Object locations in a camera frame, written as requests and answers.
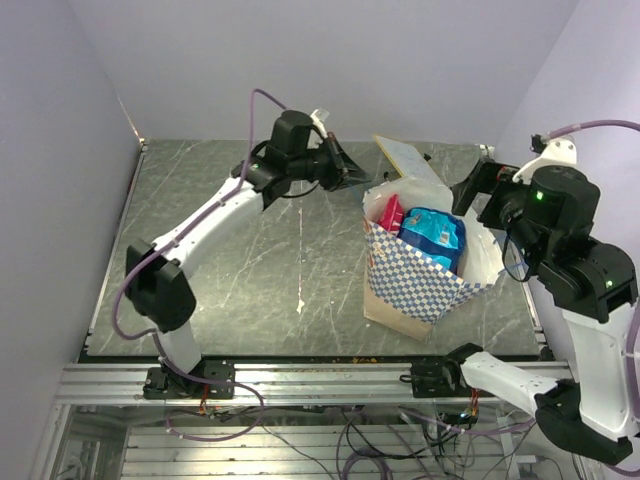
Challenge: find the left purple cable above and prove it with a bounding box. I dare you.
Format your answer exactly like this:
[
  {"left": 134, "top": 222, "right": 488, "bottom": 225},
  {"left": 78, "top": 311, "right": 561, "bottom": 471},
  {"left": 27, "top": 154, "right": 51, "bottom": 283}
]
[{"left": 110, "top": 88, "right": 289, "bottom": 444}]

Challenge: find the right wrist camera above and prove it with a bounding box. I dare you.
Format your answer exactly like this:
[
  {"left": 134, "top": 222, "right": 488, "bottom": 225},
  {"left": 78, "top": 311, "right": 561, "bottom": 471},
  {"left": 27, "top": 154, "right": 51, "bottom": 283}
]
[{"left": 511, "top": 134, "right": 577, "bottom": 184}]

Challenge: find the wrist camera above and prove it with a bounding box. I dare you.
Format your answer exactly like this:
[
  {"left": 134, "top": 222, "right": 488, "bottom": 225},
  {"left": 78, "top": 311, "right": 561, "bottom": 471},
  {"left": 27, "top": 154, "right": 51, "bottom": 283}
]
[
  {"left": 511, "top": 134, "right": 577, "bottom": 184},
  {"left": 310, "top": 108, "right": 329, "bottom": 139}
]

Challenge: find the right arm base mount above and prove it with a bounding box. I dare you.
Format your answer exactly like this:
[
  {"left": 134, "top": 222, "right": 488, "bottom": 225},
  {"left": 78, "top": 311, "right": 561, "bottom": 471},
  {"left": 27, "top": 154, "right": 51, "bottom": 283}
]
[{"left": 408, "top": 362, "right": 471, "bottom": 398}]

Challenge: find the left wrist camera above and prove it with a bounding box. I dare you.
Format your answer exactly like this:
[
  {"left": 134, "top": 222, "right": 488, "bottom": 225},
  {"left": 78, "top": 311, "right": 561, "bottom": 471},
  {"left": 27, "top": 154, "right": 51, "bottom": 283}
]
[{"left": 310, "top": 108, "right": 329, "bottom": 139}]

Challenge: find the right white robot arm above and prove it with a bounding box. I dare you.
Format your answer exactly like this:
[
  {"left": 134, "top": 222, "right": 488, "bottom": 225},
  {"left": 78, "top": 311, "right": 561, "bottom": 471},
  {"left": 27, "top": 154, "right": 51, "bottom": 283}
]
[{"left": 440, "top": 158, "right": 639, "bottom": 466}]

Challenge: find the aluminium frame rail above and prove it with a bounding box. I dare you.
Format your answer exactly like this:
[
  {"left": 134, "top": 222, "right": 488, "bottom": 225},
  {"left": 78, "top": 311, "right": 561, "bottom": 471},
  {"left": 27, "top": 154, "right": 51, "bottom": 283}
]
[{"left": 54, "top": 362, "right": 574, "bottom": 406}]

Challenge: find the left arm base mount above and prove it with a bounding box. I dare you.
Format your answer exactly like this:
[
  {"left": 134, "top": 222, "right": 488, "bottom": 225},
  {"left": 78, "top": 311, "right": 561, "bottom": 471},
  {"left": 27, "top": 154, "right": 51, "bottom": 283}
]
[{"left": 142, "top": 360, "right": 235, "bottom": 400}]

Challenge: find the blue checkered paper bag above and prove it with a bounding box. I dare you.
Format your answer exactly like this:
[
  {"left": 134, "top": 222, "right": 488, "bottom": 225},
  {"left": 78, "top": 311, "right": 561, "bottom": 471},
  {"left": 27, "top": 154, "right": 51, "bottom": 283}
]
[{"left": 363, "top": 177, "right": 503, "bottom": 340}]

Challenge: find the red snack bag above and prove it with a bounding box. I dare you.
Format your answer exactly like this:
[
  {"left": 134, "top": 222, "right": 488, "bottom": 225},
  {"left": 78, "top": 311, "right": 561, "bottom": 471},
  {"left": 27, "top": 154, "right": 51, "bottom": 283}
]
[{"left": 377, "top": 194, "right": 405, "bottom": 235}]

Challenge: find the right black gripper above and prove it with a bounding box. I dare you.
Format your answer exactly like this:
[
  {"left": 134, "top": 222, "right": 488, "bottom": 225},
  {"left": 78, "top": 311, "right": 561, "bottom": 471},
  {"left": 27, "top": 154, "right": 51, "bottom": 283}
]
[{"left": 451, "top": 154, "right": 545, "bottom": 266}]

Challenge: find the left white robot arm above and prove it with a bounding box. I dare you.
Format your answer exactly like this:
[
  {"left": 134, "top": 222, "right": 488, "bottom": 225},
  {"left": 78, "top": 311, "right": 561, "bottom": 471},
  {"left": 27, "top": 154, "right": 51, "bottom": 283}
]
[{"left": 118, "top": 108, "right": 370, "bottom": 397}]

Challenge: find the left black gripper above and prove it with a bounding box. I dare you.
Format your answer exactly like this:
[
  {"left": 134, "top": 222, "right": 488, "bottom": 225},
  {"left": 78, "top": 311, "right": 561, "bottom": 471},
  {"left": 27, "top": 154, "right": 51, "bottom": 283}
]
[{"left": 288, "top": 132, "right": 372, "bottom": 192}]

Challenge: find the blue snack bag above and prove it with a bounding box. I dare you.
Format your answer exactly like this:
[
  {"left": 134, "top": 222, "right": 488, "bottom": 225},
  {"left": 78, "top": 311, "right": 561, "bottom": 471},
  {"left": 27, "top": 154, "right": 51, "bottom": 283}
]
[{"left": 398, "top": 207, "right": 466, "bottom": 274}]

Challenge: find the small whiteboard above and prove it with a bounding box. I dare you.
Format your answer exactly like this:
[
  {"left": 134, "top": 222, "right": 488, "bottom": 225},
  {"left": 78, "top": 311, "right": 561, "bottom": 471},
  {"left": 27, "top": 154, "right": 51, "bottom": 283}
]
[{"left": 373, "top": 135, "right": 440, "bottom": 182}]

